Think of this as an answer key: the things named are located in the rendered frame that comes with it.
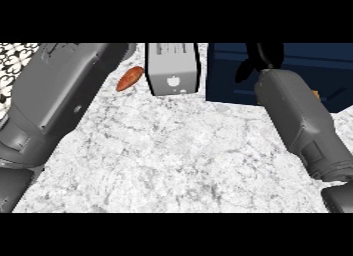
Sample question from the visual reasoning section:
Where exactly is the dark blue open drawer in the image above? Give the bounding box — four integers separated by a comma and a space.
205, 42, 353, 114

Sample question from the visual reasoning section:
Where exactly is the grey boxy appliance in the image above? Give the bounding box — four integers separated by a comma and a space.
143, 42, 202, 97

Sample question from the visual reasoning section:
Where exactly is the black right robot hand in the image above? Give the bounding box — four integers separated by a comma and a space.
233, 42, 283, 84

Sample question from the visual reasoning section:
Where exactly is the orange sweet potato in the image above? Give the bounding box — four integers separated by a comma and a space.
115, 65, 146, 93

